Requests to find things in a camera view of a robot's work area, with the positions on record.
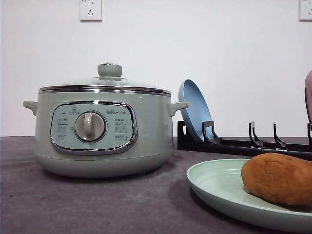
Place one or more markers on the glass lid with green knob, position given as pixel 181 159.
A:
pixel 109 80

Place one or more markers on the green plate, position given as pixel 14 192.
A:
pixel 219 182

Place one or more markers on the brown potato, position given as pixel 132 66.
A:
pixel 280 177

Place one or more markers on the blue plate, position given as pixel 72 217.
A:
pixel 198 110

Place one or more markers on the black plate rack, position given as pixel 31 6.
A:
pixel 212 143

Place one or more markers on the green electric steamer pot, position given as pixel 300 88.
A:
pixel 103 131

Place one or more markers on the pink plate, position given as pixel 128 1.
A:
pixel 308 95

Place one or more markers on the white wall socket left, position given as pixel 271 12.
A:
pixel 90 11

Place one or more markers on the white wall socket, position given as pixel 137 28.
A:
pixel 90 11
pixel 304 11

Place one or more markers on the white wall socket right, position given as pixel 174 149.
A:
pixel 304 11

